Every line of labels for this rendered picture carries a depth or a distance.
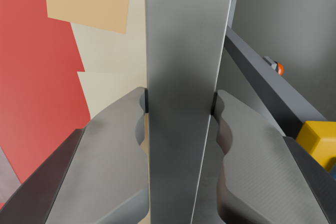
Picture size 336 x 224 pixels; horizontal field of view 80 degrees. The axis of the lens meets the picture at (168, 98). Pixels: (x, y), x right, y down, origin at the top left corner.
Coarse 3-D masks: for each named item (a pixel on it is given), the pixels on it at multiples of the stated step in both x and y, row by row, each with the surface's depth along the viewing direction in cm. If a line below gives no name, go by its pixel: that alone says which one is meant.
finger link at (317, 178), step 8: (288, 144) 8; (296, 144) 8; (296, 152) 7; (304, 152) 7; (296, 160) 7; (304, 160) 7; (312, 160) 7; (304, 168) 7; (312, 168) 7; (320, 168) 7; (304, 176) 7; (312, 176) 7; (320, 176) 7; (328, 176) 7; (312, 184) 6; (320, 184) 6; (328, 184) 6; (312, 192) 6; (320, 192) 6; (328, 192) 6; (320, 200) 6; (328, 200) 6; (328, 208) 6; (328, 216) 6
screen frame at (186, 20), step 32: (160, 0) 9; (192, 0) 9; (224, 0) 9; (160, 32) 9; (192, 32) 9; (224, 32) 9; (160, 64) 10; (192, 64) 10; (160, 96) 11; (192, 96) 11; (160, 128) 12; (192, 128) 12; (160, 160) 14; (192, 160) 14; (160, 192) 16; (192, 192) 16
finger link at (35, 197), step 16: (80, 128) 8; (64, 144) 7; (48, 160) 7; (64, 160) 7; (32, 176) 6; (48, 176) 6; (64, 176) 6; (16, 192) 6; (32, 192) 6; (48, 192) 6; (16, 208) 5; (32, 208) 5; (48, 208) 5
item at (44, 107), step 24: (0, 72) 15; (24, 72) 15; (48, 72) 15; (72, 72) 14; (0, 96) 16; (24, 96) 16; (48, 96) 16; (72, 96) 16; (0, 120) 17; (24, 120) 17; (48, 120) 17; (72, 120) 17; (0, 144) 18; (24, 144) 18; (48, 144) 18; (0, 168) 20; (24, 168) 20; (0, 192) 22
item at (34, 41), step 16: (0, 0) 12; (16, 0) 12; (32, 0) 12; (0, 16) 13; (16, 16) 13; (32, 16) 13; (0, 32) 13; (16, 32) 13; (32, 32) 13; (48, 32) 13; (64, 32) 13; (0, 48) 14; (16, 48) 14; (32, 48) 14; (48, 48) 14; (64, 48) 14; (0, 64) 14; (16, 64) 14; (32, 64) 14; (48, 64) 14; (64, 64) 14; (80, 64) 14
